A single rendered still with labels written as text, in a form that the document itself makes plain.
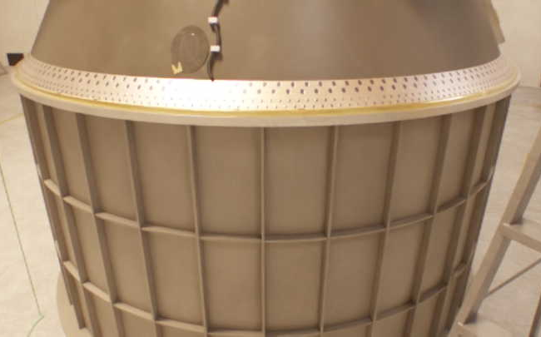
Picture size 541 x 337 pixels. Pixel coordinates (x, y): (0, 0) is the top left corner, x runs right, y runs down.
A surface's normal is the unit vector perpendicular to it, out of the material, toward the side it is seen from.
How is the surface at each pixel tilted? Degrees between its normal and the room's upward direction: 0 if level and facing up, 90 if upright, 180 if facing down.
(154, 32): 62
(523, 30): 90
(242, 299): 90
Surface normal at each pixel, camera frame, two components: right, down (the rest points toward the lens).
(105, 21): -0.43, -0.11
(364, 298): 0.32, 0.38
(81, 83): -0.34, -0.43
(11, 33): -0.18, 0.40
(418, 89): 0.28, -0.41
